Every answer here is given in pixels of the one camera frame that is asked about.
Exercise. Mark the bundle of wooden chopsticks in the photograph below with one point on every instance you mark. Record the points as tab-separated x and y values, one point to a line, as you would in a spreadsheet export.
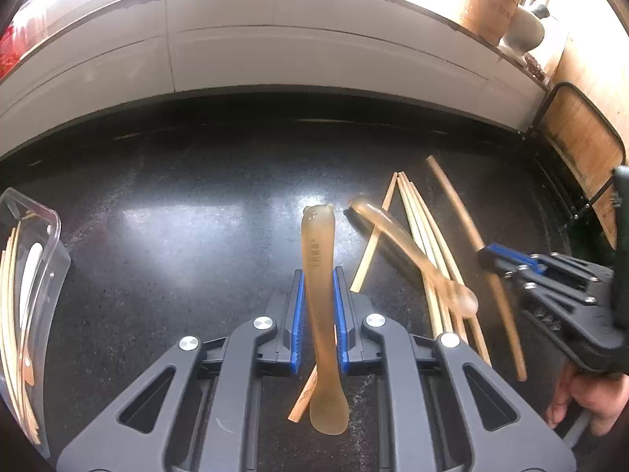
10	305

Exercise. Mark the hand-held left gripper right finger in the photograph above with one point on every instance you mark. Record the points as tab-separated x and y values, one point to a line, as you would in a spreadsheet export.
340	314

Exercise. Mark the clear plastic container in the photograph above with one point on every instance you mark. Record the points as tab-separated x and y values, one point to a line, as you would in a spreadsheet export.
54	275

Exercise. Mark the pink soap pump bottle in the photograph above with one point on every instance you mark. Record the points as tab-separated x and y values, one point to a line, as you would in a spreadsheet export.
12	49

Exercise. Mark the glass spice jar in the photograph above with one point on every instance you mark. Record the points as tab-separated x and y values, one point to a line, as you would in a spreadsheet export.
535	66

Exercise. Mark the stone mortar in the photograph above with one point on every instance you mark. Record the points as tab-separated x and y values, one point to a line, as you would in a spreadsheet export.
525	29

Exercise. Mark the amber translucent spoon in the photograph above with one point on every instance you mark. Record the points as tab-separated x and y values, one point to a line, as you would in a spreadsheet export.
408	250
319	265

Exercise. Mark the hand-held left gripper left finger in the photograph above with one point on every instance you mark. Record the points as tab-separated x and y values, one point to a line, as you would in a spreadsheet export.
296	314

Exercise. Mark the pile of wooden chopsticks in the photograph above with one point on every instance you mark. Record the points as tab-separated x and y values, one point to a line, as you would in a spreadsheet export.
417	216

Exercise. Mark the wooden chopstick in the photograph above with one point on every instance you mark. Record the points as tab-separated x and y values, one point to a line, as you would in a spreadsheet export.
454	196

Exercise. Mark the wooden utensil holder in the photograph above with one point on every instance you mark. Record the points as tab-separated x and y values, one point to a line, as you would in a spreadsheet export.
486	5

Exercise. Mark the stone pestle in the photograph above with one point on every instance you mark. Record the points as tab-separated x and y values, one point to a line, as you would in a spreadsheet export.
540	10

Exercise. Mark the wooden cutting board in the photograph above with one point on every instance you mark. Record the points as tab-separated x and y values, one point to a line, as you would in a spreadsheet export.
580	123

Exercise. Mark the person's right hand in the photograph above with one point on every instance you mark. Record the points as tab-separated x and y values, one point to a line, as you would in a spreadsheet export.
602	400

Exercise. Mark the wooden chair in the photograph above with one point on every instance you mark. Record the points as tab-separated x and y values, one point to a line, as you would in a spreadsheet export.
543	110

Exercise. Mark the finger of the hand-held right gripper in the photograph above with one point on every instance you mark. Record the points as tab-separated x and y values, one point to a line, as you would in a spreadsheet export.
513	258
545	285

